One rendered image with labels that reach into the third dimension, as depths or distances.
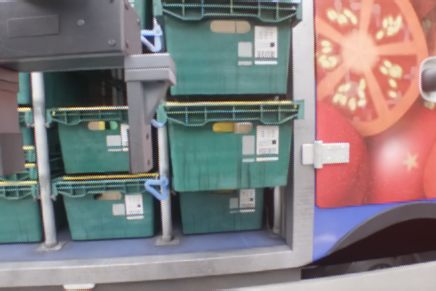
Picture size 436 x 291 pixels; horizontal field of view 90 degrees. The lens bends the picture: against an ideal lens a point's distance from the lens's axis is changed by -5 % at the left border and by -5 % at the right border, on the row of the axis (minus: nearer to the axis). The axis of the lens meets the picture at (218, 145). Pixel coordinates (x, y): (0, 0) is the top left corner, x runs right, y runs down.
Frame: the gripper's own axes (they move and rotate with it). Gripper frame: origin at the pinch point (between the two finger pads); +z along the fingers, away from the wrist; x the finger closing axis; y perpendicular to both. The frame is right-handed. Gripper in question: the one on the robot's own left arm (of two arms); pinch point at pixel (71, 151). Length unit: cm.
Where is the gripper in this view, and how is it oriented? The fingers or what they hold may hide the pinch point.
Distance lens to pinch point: 25.3
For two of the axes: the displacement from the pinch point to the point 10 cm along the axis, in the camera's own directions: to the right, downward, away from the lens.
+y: 0.0, -0.8, 10.0
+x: -10.0, 0.3, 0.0
